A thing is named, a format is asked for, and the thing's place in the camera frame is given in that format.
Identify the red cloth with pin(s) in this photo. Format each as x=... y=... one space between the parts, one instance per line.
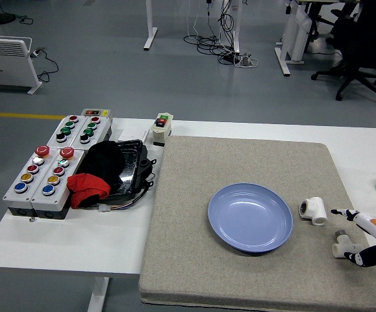
x=87 y=185

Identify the grey box, red green black buttons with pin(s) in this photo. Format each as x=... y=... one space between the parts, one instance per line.
x=66 y=130
x=92 y=131

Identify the white paper sheet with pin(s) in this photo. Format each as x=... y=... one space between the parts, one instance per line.
x=132 y=134

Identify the grey box with red mushroom button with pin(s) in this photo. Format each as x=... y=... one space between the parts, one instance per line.
x=28 y=182
x=56 y=188

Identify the black plastic tray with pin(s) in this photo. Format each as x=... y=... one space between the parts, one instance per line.
x=130 y=162

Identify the black office chair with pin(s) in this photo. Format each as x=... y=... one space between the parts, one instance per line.
x=359 y=45

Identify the black cloth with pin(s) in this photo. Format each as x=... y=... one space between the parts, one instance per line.
x=105 y=159

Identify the small grey rocker switch box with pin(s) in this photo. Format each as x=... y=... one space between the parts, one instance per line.
x=96 y=112

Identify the white tee pipe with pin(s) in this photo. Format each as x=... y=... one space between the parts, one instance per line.
x=343 y=247
x=316 y=209

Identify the white desk leg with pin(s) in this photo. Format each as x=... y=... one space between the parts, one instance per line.
x=236 y=29
x=150 y=26

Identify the white panel heater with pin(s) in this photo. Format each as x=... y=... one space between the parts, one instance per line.
x=6 y=61

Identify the blue plate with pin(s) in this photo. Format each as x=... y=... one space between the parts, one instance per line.
x=249 y=217

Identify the cream switch box, green red buttons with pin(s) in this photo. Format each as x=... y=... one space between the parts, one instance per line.
x=161 y=128

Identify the white desk with side panel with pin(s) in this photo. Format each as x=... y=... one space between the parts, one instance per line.
x=296 y=35

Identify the grey-brown mat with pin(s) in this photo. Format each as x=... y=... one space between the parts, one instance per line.
x=181 y=227

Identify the white table leg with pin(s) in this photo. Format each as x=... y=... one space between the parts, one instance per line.
x=97 y=294

